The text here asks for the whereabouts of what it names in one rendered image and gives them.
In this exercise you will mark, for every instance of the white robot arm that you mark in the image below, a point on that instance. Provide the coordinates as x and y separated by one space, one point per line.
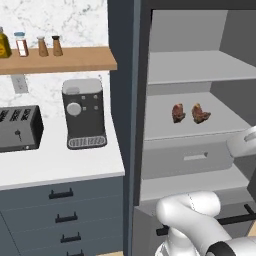
186 213

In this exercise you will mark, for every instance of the dark blue cabinet side panel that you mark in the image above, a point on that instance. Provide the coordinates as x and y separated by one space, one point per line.
121 100

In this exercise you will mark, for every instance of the black coffee machine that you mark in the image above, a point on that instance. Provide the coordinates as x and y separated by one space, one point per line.
85 116

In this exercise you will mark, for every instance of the grey fridge drawer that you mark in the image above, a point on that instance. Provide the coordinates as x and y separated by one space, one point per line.
166 163

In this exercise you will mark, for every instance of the blue-grey drawer front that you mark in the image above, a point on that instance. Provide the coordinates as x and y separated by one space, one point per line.
103 250
100 215
96 191
103 235

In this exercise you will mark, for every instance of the grey fridge shelf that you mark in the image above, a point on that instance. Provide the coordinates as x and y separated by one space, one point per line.
200 130
186 185
193 66

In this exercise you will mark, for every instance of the grey freezer drawer front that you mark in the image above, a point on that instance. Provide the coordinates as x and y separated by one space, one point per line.
145 233

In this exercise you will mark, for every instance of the brown shaker with black cap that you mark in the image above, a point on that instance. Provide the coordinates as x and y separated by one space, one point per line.
57 47

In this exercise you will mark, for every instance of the black toaster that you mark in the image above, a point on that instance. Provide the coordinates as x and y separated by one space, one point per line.
20 130

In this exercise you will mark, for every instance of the open grey fridge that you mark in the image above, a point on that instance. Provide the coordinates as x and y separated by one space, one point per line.
186 33

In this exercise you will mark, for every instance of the brown shaker with grey cap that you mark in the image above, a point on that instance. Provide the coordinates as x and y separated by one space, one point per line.
42 48

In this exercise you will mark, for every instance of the spice jar with blue lid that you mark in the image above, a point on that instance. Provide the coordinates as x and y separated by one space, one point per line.
22 45

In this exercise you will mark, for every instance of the yellow oil bottle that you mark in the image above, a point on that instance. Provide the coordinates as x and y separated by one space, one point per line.
4 45

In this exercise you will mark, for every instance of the wooden wall shelf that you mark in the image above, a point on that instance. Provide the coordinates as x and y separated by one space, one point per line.
66 60

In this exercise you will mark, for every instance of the white wall outlet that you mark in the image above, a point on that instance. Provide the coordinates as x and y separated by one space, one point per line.
20 84

